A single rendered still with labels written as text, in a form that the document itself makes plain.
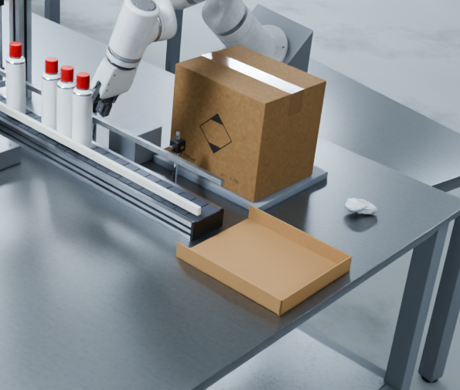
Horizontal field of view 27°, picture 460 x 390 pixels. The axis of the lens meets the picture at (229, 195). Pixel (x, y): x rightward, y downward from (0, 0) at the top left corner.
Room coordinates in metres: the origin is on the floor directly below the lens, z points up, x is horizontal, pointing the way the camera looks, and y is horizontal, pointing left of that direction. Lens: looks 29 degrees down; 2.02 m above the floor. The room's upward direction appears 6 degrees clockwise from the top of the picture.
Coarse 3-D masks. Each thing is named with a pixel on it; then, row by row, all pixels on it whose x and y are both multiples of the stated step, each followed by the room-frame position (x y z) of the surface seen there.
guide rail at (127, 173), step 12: (0, 108) 2.36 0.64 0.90; (12, 108) 2.34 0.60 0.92; (24, 120) 2.30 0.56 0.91; (48, 132) 2.24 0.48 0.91; (72, 144) 2.19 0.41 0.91; (96, 156) 2.13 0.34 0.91; (108, 168) 2.10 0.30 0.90; (120, 168) 2.08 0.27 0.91; (132, 180) 2.05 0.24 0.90; (144, 180) 2.03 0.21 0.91; (156, 192) 2.00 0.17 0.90; (168, 192) 1.98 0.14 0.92; (180, 204) 1.96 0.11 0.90; (192, 204) 1.94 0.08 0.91
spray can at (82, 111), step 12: (84, 72) 2.24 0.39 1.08; (84, 84) 2.21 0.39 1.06; (84, 96) 2.20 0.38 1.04; (72, 108) 2.22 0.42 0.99; (84, 108) 2.21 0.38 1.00; (72, 120) 2.22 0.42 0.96; (84, 120) 2.21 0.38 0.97; (72, 132) 2.22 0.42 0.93; (84, 132) 2.21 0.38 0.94; (84, 144) 2.21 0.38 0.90
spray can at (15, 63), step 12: (12, 48) 2.37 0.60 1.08; (12, 60) 2.36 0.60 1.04; (24, 60) 2.38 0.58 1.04; (12, 72) 2.36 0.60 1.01; (24, 72) 2.38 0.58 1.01; (12, 84) 2.36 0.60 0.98; (24, 84) 2.38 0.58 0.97; (12, 96) 2.36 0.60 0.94; (24, 96) 2.38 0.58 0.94; (24, 108) 2.38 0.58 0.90
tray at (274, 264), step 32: (256, 224) 2.02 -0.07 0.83; (288, 224) 1.97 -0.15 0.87; (192, 256) 1.81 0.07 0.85; (224, 256) 1.86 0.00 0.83; (256, 256) 1.87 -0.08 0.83; (288, 256) 1.89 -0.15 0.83; (320, 256) 1.90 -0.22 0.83; (352, 256) 1.86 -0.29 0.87; (256, 288) 1.70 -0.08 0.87; (288, 288) 1.76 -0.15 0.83; (320, 288) 1.77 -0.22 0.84
